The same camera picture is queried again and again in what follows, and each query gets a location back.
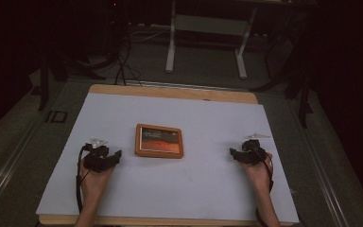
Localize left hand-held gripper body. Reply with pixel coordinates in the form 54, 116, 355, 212
81, 136, 112, 174

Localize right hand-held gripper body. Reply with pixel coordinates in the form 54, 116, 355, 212
241, 132, 271, 166

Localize wooden picture frame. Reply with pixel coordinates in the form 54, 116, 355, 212
134, 123, 184, 160

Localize person's right hand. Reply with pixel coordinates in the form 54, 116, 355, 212
239, 152, 274, 197

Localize person's left hand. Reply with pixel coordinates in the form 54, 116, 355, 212
79, 156, 117, 202

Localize white table mat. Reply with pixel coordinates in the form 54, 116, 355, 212
35, 92, 301, 225

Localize black tripod stand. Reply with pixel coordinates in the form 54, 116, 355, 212
250, 18, 316, 130

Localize black stand legs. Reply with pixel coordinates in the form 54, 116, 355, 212
37, 37, 108, 112

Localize white metal stand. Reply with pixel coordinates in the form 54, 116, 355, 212
164, 0, 260, 80

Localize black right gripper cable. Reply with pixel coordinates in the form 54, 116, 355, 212
254, 148, 276, 227

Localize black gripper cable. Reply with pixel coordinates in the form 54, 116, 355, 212
76, 144, 93, 216
254, 148, 276, 227

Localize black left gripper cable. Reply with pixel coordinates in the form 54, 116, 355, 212
76, 144, 93, 216

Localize black floor bracket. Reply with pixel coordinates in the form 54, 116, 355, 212
44, 110, 69, 124

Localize metal floor rail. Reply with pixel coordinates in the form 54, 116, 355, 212
0, 94, 64, 216
287, 94, 349, 227

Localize bundle of black cables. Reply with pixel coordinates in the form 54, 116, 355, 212
107, 18, 144, 87

